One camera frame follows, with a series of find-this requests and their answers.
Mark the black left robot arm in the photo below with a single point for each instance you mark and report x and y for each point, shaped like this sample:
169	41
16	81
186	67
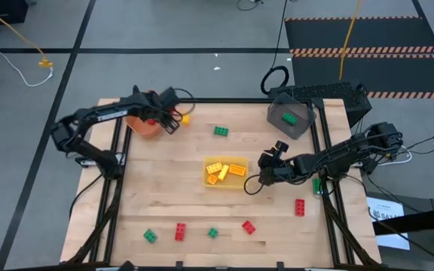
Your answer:
100	113

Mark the black aluminium table frame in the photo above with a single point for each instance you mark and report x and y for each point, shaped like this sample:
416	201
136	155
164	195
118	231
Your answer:
239	100

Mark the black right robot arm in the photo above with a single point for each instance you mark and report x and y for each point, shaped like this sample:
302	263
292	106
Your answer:
345	154

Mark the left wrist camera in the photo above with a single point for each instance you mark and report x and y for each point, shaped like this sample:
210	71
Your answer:
170	97

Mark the grey translucent plastic bin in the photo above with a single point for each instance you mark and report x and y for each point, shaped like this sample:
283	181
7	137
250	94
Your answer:
277	113

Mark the green toy brick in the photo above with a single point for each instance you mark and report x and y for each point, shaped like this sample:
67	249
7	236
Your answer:
213	233
220	131
289	119
316	186
150	236

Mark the red curved toy brick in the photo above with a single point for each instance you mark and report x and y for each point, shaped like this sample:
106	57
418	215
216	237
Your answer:
248	227

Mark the yellow translucent plastic bin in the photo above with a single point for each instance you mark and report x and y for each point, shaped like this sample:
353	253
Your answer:
239	182

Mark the white printed sign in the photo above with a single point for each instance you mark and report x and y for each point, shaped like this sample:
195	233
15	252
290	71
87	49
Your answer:
388	226

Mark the black table clamp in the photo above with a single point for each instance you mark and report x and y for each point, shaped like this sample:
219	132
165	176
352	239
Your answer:
280	265
126	266
179	265

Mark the hazard-striped black floor mat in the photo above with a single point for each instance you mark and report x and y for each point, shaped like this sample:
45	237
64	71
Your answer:
352	34

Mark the black perforated computer case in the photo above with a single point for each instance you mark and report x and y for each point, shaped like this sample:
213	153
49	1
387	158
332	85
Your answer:
326	92

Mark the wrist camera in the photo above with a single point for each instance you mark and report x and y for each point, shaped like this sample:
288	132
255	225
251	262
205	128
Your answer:
280	147
170	97

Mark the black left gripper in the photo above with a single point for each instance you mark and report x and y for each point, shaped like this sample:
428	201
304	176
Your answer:
153	107

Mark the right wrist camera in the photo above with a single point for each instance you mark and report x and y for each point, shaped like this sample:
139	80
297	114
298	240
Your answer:
280	147

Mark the orange-yellow toy brick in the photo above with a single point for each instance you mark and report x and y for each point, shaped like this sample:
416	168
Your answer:
237	170

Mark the yellow toy brick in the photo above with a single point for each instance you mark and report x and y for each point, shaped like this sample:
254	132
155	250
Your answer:
212	179
185	119
223	172
214	168

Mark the orange plastic bin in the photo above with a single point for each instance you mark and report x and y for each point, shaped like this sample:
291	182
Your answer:
141	130

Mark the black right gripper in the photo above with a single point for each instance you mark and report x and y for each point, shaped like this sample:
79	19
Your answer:
283	169

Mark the black beam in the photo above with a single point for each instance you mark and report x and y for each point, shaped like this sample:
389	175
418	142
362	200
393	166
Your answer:
416	222

